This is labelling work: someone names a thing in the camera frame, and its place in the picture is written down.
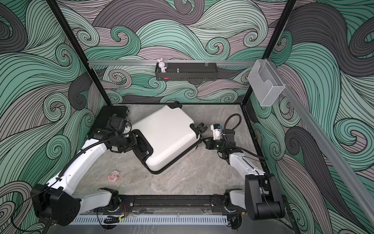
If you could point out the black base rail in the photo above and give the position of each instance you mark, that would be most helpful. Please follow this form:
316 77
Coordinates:
213 203

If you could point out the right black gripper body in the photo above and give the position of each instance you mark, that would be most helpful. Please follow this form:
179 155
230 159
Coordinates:
218 144

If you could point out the black wall shelf tray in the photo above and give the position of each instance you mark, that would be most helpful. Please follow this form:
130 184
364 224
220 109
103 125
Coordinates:
191 72

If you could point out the white slotted cable duct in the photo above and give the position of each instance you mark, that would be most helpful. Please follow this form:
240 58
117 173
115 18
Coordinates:
148 219

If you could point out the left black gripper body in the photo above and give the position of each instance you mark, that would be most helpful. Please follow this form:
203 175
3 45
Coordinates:
126 144

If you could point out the black briefcase case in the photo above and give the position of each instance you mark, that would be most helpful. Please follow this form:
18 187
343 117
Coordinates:
106 112

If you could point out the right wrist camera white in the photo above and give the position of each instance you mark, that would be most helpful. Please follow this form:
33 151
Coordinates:
216 131

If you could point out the white bunny figurine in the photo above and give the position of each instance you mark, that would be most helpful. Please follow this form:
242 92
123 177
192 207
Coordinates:
162 65

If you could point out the back aluminium wall rail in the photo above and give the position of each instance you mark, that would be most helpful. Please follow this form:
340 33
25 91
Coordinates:
136 62

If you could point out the pink small toy sticker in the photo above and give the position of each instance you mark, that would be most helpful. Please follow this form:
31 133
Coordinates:
113 177

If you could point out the white hard-shell suitcase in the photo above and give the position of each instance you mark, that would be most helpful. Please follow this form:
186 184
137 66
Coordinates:
165 137

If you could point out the right aluminium wall rail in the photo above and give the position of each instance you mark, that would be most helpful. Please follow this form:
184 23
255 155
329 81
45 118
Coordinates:
298 97

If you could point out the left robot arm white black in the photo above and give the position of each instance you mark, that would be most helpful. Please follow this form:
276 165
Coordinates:
55 200

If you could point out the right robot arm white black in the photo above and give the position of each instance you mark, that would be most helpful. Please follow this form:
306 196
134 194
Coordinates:
261 197

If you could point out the aluminium wall rail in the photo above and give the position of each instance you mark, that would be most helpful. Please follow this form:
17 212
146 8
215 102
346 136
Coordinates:
298 97
136 62

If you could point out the clear acrylic wall holder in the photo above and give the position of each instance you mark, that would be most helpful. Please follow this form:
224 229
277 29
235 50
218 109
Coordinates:
266 82

